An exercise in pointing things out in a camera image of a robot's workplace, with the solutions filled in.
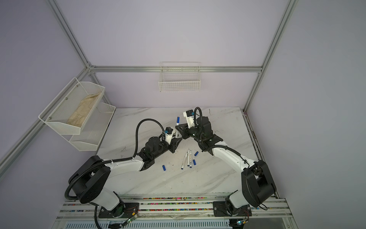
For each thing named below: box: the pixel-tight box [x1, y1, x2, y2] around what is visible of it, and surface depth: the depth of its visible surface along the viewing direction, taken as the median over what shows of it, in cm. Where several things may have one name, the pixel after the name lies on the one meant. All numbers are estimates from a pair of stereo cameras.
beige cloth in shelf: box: [66, 92, 101, 127], surface depth 81 cm
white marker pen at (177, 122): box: [175, 116, 180, 139], surface depth 79 cm
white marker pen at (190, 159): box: [189, 149, 193, 169], surface depth 93 cm
